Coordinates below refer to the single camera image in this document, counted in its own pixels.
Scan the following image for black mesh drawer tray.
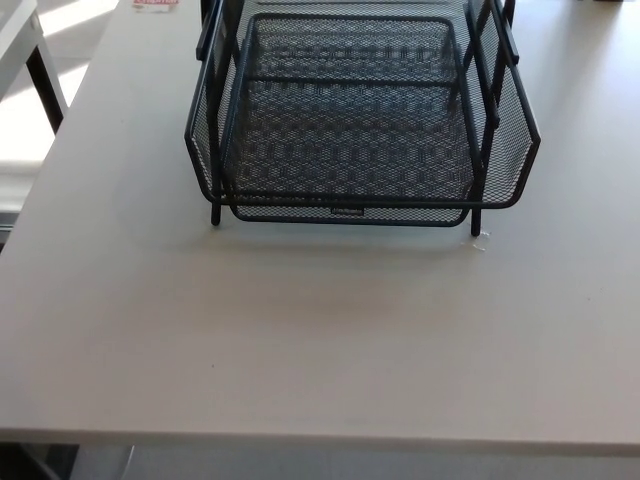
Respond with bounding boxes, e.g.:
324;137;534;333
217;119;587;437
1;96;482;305
182;0;542;211

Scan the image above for clear tape piece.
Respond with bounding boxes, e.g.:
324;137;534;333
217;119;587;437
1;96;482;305
462;230;494;254

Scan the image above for black wire organizer rack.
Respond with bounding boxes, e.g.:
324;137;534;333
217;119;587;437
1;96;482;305
195;0;521;237

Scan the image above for white side table black legs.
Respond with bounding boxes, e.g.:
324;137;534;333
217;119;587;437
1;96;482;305
0;0;66;134

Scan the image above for black mesh tray with label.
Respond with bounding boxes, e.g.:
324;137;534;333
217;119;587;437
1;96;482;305
229;202;472;229

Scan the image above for small black mesh tray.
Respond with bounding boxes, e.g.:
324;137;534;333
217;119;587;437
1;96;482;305
239;13;464;86

